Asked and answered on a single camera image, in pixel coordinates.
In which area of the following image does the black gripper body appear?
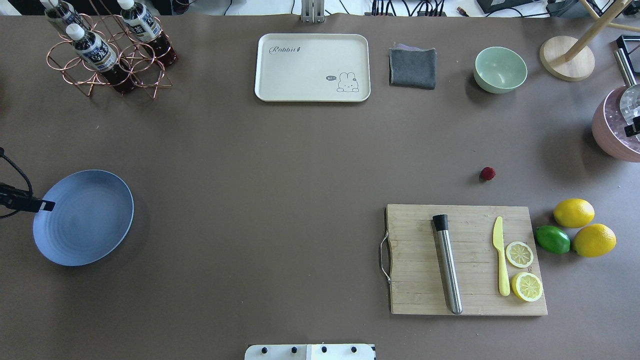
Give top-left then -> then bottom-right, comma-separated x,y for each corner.
0,183 -> 26,208

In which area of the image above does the blue plate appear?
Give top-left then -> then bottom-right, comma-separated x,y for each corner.
32,170 -> 135,267

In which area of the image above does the red strawberry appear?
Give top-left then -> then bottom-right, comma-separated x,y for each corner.
478,166 -> 496,182

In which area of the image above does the pink bowl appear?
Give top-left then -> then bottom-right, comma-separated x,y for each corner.
591,86 -> 640,163

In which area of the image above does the metal ice scoop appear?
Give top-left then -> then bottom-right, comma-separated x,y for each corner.
614,48 -> 640,126

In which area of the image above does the wooden cup stand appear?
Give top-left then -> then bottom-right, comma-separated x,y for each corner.
539,0 -> 640,82

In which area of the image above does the yellow lemon far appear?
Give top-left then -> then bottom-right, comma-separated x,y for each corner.
553,198 -> 595,229

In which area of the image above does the yellow lemon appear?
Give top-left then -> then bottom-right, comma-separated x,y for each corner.
573,223 -> 617,258
553,198 -> 595,229

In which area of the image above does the yellow lemon near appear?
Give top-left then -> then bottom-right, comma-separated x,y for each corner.
573,223 -> 617,258

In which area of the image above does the green lime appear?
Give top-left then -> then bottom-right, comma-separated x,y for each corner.
535,225 -> 571,255

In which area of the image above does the green bowl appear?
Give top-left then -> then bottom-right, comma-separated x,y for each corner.
473,47 -> 528,94

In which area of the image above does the dark drink bottle front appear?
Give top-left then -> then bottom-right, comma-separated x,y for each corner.
66,23 -> 137,94

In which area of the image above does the dark drink bottle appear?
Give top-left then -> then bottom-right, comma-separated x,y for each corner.
39,0 -> 91,37
118,0 -> 178,67
66,23 -> 137,94

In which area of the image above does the lemon half upper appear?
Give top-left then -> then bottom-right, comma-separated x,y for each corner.
505,241 -> 534,269

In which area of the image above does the lemon half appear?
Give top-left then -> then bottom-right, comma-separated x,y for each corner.
510,272 -> 544,302
505,241 -> 534,269

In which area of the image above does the yellow plastic knife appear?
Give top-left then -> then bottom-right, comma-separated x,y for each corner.
492,216 -> 511,297

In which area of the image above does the lemon half lower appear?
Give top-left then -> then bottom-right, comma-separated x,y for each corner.
510,272 -> 544,302

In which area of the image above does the dark drink bottle back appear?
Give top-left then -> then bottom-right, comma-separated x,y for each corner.
39,0 -> 91,37

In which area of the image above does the steel muddler black cap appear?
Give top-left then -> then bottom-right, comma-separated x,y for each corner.
432,214 -> 463,315

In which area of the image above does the dark drink bottle middle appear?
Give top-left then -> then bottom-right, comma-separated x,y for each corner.
118,0 -> 178,67

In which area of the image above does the grey folded cloth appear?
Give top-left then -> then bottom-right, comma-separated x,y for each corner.
388,43 -> 438,91

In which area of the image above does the wooden cutting board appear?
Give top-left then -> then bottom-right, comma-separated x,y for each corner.
385,203 -> 547,316

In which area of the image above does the white pillar with base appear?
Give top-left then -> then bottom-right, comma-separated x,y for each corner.
244,342 -> 377,360

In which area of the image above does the cream rabbit tray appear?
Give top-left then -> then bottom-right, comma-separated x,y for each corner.
254,33 -> 371,102

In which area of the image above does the copper wire bottle rack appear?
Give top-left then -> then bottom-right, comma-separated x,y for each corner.
46,14 -> 173,99

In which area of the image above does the aluminium frame post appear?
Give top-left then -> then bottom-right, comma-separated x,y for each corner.
300,0 -> 325,24

